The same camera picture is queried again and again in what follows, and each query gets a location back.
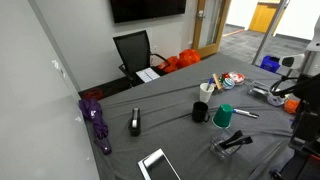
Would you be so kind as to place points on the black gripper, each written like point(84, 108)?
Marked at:
point(308, 96)

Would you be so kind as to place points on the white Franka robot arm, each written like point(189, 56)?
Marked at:
point(313, 50)

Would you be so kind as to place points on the green plastic cup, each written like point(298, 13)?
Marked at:
point(223, 115)

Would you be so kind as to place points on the blue marker in cup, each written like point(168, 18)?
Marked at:
point(210, 81)

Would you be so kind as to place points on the clear plastic bowl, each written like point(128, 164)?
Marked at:
point(220, 150)

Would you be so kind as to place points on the white paper cup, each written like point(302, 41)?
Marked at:
point(205, 95)

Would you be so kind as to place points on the blue bin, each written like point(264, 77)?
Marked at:
point(269, 63)

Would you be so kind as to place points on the black marker with blue cap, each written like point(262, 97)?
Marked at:
point(246, 113)

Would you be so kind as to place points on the clear tray with craft items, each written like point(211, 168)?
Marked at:
point(240, 85)

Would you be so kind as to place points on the yellow wooden door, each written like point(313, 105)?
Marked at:
point(263, 16)

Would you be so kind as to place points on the wooden block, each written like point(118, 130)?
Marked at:
point(217, 81)

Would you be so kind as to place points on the wooden door with glass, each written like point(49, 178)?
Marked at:
point(200, 36)

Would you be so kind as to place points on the large orange bag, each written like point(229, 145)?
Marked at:
point(189, 57)

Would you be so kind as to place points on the small orange bag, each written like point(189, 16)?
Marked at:
point(170, 64)

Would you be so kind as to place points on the grey tablecloth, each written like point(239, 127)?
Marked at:
point(166, 100)

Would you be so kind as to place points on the silver tablet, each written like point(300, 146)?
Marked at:
point(160, 166)

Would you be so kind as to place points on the black mesh office chair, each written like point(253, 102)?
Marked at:
point(133, 51)

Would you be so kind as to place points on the purple folded umbrella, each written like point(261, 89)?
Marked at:
point(96, 120)

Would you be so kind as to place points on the grey metal frame post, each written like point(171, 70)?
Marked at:
point(270, 30)

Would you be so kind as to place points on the black wall monitor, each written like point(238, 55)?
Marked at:
point(146, 9)

